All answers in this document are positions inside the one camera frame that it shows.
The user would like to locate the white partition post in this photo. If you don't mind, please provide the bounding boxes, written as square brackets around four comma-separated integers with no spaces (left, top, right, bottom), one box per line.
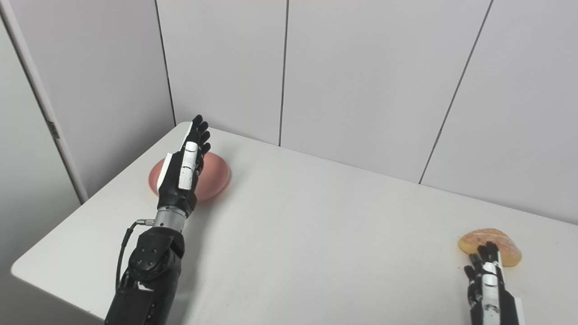
[0,0,89,204]

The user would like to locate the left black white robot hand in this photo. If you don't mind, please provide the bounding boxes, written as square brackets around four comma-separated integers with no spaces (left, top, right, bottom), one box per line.
[156,114,212,214]

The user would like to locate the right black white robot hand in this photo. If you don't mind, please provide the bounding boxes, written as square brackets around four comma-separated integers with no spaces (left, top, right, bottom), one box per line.
[464,241,525,325]

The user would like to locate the pink round plate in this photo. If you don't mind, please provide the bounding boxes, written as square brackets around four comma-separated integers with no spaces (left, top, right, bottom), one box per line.
[149,152,231,202]

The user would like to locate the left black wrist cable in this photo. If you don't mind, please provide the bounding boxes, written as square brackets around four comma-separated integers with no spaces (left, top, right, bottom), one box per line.
[116,218,155,289]

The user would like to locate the golden bread roll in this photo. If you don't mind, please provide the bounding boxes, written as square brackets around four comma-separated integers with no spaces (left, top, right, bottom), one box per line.
[458,228,522,267]

